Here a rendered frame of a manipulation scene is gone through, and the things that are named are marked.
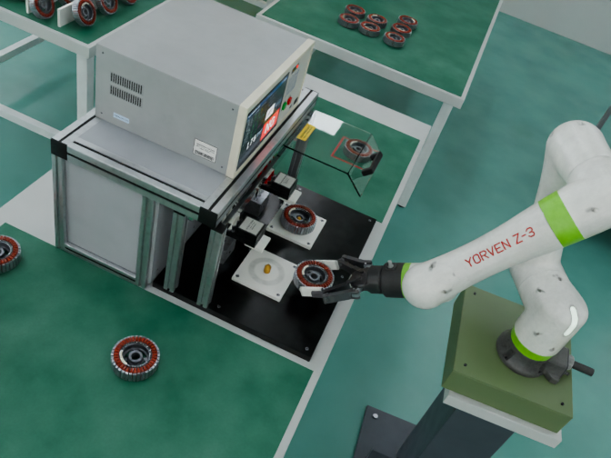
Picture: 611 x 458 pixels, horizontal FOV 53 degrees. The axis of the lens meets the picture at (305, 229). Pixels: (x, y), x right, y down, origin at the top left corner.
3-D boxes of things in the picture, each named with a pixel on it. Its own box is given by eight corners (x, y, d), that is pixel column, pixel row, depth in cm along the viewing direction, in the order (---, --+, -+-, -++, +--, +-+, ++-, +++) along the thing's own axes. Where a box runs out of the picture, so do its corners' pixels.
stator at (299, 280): (336, 277, 175) (340, 269, 173) (324, 303, 167) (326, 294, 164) (301, 262, 176) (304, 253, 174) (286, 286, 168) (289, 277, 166)
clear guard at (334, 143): (382, 156, 192) (388, 141, 188) (360, 197, 174) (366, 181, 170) (288, 115, 196) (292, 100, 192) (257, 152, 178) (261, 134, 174)
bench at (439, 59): (463, 83, 477) (506, -11, 427) (408, 214, 340) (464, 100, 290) (334, 30, 489) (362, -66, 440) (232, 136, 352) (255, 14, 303)
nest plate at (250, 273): (298, 268, 181) (299, 265, 180) (279, 302, 170) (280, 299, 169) (253, 247, 183) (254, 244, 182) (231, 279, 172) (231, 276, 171)
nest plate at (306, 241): (325, 223, 199) (326, 219, 198) (309, 250, 188) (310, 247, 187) (284, 204, 201) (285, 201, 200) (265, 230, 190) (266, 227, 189)
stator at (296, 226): (320, 223, 196) (323, 214, 194) (304, 241, 188) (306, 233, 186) (290, 206, 199) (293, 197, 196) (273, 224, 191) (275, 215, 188)
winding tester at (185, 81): (297, 104, 181) (315, 40, 168) (233, 179, 149) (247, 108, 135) (181, 54, 186) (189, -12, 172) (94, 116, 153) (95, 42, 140)
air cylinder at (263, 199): (267, 204, 198) (270, 192, 195) (257, 217, 193) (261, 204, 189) (253, 198, 199) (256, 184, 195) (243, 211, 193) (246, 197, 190)
